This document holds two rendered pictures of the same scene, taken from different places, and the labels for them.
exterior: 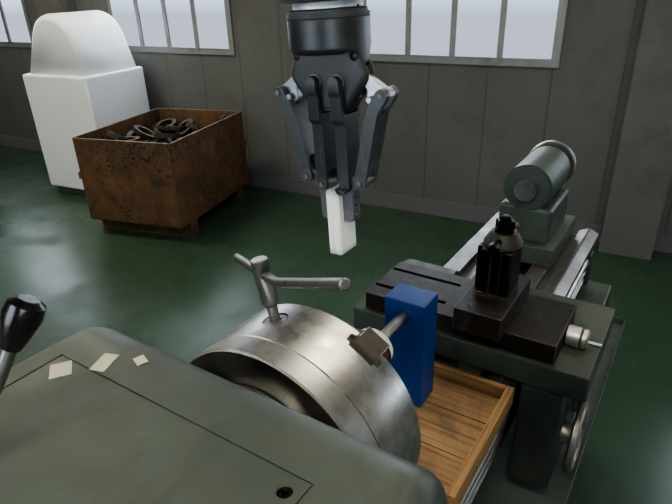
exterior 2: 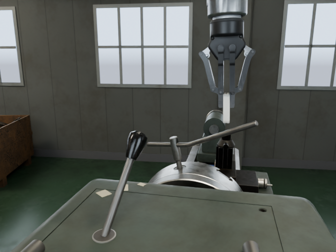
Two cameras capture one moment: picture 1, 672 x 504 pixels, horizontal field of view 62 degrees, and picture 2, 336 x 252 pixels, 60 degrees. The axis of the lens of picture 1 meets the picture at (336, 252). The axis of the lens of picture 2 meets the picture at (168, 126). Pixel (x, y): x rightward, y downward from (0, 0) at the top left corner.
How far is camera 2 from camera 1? 0.40 m
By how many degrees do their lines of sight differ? 24
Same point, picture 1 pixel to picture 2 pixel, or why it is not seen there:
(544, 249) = not seen: hidden behind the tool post
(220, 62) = (14, 89)
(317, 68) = (222, 42)
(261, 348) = (187, 176)
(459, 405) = not seen: hidden behind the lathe
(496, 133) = (167, 118)
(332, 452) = (265, 196)
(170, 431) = (189, 202)
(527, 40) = (176, 76)
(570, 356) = (262, 191)
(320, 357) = (213, 177)
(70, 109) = not seen: outside the picture
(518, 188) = (211, 128)
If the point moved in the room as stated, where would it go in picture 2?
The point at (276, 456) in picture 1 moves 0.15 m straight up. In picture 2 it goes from (245, 201) to (251, 124)
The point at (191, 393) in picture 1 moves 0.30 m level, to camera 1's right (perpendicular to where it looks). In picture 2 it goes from (182, 190) to (295, 169)
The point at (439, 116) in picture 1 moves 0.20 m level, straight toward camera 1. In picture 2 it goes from (139, 112) to (140, 114)
